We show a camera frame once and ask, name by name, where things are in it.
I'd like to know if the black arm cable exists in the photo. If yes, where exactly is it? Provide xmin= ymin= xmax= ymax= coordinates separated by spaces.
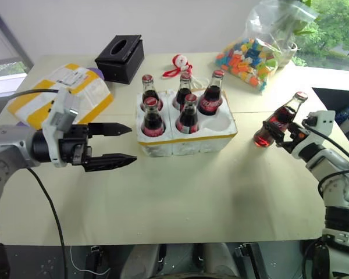
xmin=5 ymin=89 xmax=68 ymax=279
xmin=301 ymin=116 xmax=349 ymax=204

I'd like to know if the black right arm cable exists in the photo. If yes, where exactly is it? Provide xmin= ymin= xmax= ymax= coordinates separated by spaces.
xmin=301 ymin=116 xmax=349 ymax=204

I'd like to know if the thin white wire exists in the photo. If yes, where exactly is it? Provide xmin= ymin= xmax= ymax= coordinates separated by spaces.
xmin=69 ymin=245 xmax=112 ymax=276

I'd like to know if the yellow taped box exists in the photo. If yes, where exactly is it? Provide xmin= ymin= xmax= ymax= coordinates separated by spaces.
xmin=7 ymin=63 xmax=115 ymax=132

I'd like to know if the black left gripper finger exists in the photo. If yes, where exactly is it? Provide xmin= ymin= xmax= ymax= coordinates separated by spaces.
xmin=88 ymin=121 xmax=133 ymax=138
xmin=82 ymin=153 xmax=138 ymax=173

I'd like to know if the white foam crate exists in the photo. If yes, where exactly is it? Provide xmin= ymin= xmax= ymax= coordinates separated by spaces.
xmin=135 ymin=88 xmax=238 ymax=158

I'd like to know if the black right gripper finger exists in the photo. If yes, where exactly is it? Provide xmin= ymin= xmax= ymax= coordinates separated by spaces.
xmin=275 ymin=136 xmax=294 ymax=149
xmin=261 ymin=121 xmax=291 ymax=138

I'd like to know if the white plant pot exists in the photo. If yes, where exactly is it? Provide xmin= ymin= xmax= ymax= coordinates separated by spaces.
xmin=275 ymin=40 xmax=299 ymax=68

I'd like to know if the black tissue box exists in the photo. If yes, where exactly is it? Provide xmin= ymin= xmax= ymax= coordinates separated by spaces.
xmin=94 ymin=34 xmax=145 ymax=85

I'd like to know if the blue water bottle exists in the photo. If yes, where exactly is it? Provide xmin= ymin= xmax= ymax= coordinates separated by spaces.
xmin=333 ymin=105 xmax=349 ymax=123

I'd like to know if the red white santa ornament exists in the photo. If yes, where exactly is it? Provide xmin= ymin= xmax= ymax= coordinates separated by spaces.
xmin=162 ymin=53 xmax=206 ymax=90

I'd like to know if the bag of colourful blocks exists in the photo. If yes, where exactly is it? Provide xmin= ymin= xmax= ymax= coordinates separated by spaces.
xmin=214 ymin=0 xmax=319 ymax=95

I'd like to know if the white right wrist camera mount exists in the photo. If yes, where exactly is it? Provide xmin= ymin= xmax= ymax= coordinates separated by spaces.
xmin=304 ymin=110 xmax=337 ymax=138

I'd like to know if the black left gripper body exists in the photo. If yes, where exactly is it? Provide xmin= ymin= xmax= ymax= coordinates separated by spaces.
xmin=58 ymin=123 xmax=94 ymax=167

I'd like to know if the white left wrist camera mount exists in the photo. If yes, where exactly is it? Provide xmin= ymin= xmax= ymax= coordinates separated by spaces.
xmin=40 ymin=87 xmax=80 ymax=169

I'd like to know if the grey rounded shape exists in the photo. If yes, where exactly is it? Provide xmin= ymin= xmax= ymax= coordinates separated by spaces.
xmin=119 ymin=244 xmax=164 ymax=279
xmin=191 ymin=242 xmax=243 ymax=279

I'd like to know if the black bracket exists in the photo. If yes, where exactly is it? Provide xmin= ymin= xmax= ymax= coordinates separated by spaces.
xmin=0 ymin=242 xmax=11 ymax=279
xmin=84 ymin=245 xmax=106 ymax=274
xmin=234 ymin=242 xmax=269 ymax=279

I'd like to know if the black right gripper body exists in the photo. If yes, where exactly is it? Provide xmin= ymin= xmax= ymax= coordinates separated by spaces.
xmin=282 ymin=121 xmax=311 ymax=152

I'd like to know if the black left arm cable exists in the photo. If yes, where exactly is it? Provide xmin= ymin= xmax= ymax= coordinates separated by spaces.
xmin=5 ymin=89 xmax=68 ymax=279

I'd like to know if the green potted plant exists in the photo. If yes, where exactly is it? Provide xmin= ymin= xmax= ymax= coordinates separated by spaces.
xmin=279 ymin=0 xmax=322 ymax=40

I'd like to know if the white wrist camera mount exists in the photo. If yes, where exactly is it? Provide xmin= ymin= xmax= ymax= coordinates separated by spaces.
xmin=40 ymin=87 xmax=80 ymax=169
xmin=304 ymin=110 xmax=337 ymax=138

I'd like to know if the glass cola bottle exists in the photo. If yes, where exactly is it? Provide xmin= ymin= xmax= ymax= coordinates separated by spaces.
xmin=141 ymin=96 xmax=167 ymax=138
xmin=252 ymin=91 xmax=309 ymax=149
xmin=175 ymin=94 xmax=200 ymax=135
xmin=174 ymin=72 xmax=193 ymax=111
xmin=140 ymin=74 xmax=164 ymax=112
xmin=197 ymin=69 xmax=225 ymax=116

